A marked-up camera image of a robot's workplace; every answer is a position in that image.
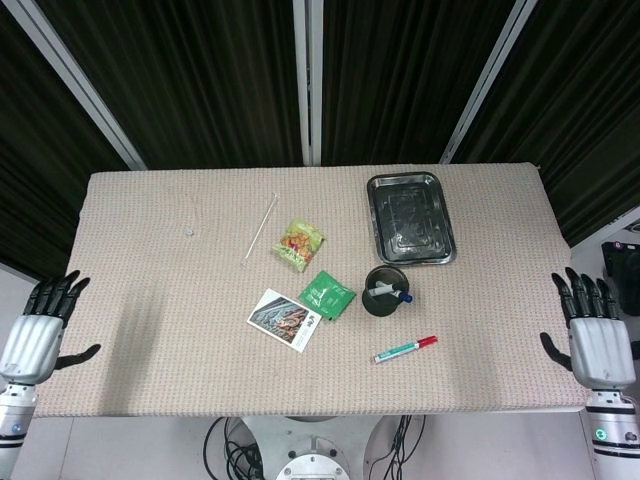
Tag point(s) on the black electronic device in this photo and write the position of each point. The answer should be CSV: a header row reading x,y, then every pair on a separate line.
x,y
625,260

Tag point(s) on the rectangular metal tray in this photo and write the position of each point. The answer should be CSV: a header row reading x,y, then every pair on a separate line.
x,y
411,218

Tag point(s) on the black pen cup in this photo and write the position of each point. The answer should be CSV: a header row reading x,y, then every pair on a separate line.
x,y
377,307

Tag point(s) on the beige woven tablecloth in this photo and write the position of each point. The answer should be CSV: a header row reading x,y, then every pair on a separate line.
x,y
200,360

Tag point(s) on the blue white marker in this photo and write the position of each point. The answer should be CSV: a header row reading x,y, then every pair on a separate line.
x,y
395,294

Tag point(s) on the green sachet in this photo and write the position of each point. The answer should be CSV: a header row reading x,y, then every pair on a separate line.
x,y
326,294

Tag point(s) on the black pleated curtain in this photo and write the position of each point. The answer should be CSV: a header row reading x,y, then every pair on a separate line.
x,y
585,110
190,80
400,80
45,175

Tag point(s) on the thin white stick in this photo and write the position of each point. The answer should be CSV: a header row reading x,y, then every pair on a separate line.
x,y
261,231

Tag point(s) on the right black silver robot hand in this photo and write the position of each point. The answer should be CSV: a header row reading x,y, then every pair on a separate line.
x,y
600,350

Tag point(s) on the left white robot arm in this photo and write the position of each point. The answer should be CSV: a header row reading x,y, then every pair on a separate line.
x,y
12,430

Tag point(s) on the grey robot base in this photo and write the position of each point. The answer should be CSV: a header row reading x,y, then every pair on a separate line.
x,y
312,447

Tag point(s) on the green red marker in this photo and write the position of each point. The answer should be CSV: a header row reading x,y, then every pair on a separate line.
x,y
405,349

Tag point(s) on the white picture card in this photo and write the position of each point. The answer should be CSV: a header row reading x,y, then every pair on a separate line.
x,y
284,320

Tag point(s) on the silver frame post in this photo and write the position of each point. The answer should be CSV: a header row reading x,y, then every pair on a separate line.
x,y
309,80
75,80
487,80

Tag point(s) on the green orange snack packet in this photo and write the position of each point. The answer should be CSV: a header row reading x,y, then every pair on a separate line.
x,y
299,244

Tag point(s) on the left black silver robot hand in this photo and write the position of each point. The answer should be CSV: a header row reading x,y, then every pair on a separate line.
x,y
32,345

